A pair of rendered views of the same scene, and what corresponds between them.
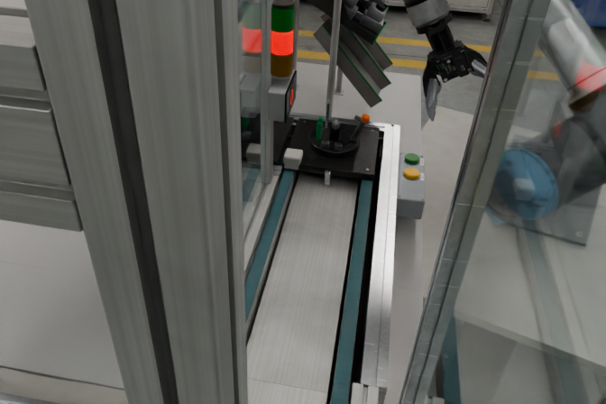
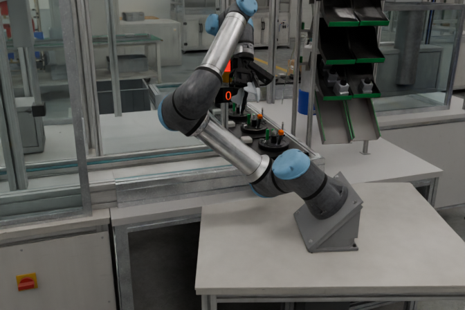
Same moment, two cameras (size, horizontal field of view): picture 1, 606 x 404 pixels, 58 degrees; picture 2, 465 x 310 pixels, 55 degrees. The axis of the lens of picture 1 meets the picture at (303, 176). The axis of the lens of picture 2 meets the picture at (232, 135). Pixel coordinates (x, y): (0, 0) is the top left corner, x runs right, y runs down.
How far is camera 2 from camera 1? 1.77 m
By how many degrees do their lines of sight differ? 58
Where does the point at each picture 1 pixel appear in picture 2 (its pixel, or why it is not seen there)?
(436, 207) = (284, 198)
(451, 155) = not seen: hidden behind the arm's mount
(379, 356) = (131, 180)
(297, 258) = (185, 165)
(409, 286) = (205, 201)
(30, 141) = not seen: outside the picture
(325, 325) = not seen: hidden behind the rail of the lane
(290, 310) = (152, 170)
